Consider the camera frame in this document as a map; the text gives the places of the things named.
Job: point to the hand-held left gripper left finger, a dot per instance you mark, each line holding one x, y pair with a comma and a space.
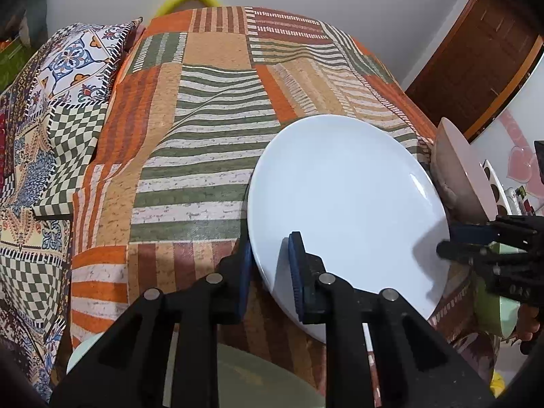
244, 278

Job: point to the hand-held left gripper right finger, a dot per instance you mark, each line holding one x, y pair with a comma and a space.
296, 280

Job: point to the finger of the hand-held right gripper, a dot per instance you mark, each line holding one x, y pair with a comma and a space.
463, 251
471, 233

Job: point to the green bowl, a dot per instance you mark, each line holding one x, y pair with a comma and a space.
495, 314

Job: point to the white plate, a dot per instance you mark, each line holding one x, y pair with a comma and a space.
348, 187

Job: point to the person's right hand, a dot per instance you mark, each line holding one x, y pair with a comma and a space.
529, 327

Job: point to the white plastic fence panel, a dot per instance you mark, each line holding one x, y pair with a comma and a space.
497, 187

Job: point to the pink bowl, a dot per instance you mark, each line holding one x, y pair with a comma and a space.
459, 178

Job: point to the green plate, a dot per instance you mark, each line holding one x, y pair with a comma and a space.
255, 378

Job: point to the white wardrobe door pink print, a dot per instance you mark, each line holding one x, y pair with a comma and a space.
514, 136

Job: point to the striped patchwork bedspread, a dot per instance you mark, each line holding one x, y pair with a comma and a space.
204, 136

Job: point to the wooden door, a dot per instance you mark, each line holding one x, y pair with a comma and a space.
476, 59

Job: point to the patterned pillow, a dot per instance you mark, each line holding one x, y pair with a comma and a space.
80, 59

